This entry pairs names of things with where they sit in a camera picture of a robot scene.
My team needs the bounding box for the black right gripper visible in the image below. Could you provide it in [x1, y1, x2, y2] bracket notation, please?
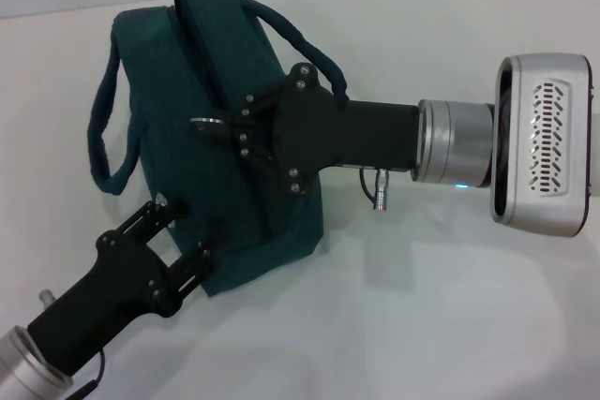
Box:
[191, 62, 422, 198]

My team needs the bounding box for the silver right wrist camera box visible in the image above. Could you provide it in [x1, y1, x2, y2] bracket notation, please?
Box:
[489, 53, 593, 237]

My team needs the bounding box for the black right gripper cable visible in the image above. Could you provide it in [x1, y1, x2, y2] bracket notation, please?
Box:
[358, 166, 393, 212]

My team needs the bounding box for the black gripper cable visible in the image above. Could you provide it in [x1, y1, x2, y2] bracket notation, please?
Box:
[69, 348, 107, 394]
[358, 166, 393, 212]

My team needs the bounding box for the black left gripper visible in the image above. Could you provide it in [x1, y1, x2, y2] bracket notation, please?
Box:
[25, 198, 232, 377]

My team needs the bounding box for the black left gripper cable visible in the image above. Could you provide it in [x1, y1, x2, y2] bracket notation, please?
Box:
[69, 348, 107, 394]

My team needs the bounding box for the metal zipper pull with ring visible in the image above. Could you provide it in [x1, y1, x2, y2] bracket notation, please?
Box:
[189, 116, 227, 132]

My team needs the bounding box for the teal fabric zip bag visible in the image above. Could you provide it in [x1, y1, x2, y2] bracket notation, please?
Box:
[87, 0, 351, 299]

